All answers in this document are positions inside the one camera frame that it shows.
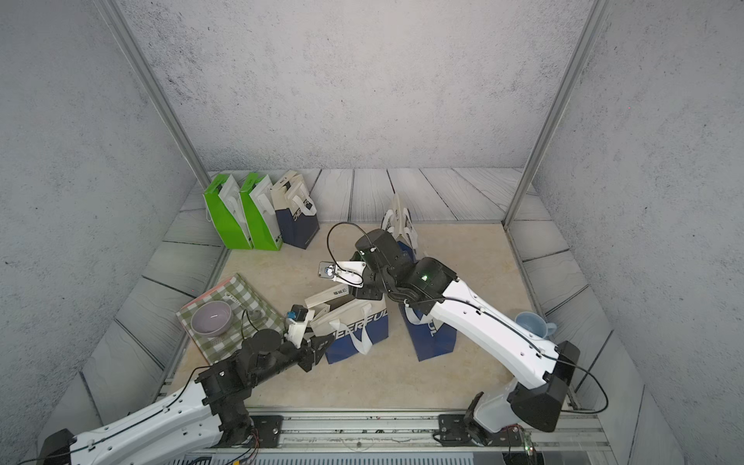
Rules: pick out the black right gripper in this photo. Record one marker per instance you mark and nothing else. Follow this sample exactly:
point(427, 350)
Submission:
point(365, 293)

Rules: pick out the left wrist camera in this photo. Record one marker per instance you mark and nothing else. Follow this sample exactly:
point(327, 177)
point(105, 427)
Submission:
point(297, 314)

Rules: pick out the light blue mug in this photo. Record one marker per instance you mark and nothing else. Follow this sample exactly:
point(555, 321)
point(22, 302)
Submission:
point(535, 324)

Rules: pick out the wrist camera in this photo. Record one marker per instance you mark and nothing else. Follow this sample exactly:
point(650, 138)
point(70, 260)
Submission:
point(327, 270)
point(297, 314)

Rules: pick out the lilac ceramic bowl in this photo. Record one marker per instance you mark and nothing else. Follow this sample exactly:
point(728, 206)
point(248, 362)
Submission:
point(212, 319)

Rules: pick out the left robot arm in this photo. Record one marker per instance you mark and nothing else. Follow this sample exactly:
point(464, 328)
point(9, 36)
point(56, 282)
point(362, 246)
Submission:
point(209, 411)

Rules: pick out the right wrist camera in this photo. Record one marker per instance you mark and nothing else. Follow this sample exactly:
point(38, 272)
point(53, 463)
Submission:
point(327, 270)

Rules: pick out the blue white takeout bag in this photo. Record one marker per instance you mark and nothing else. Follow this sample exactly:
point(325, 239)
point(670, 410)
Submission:
point(356, 324)

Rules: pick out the green checkered cloth mat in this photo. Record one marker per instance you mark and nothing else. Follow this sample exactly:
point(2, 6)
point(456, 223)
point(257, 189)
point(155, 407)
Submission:
point(215, 349)

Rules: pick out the metal spoon patterned handle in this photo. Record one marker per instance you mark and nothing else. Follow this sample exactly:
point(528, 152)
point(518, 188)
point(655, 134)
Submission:
point(252, 313)

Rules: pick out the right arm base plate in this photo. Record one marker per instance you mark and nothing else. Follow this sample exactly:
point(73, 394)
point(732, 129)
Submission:
point(462, 430)

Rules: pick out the blue bag standing rear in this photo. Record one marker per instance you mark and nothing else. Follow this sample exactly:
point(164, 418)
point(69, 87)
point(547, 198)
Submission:
point(398, 222)

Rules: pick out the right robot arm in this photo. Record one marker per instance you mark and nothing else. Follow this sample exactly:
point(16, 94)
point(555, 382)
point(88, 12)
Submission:
point(542, 371)

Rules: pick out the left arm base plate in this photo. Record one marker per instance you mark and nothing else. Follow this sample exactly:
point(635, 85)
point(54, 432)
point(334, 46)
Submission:
point(267, 430)

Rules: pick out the dark navy takeaway bag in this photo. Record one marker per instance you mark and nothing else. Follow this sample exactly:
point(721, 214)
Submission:
point(296, 212)

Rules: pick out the green white takeout bag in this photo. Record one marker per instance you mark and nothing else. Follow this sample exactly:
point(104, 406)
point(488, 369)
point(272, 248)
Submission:
point(255, 195)
point(225, 211)

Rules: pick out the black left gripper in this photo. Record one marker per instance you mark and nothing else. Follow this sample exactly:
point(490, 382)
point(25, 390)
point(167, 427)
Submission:
point(309, 351)

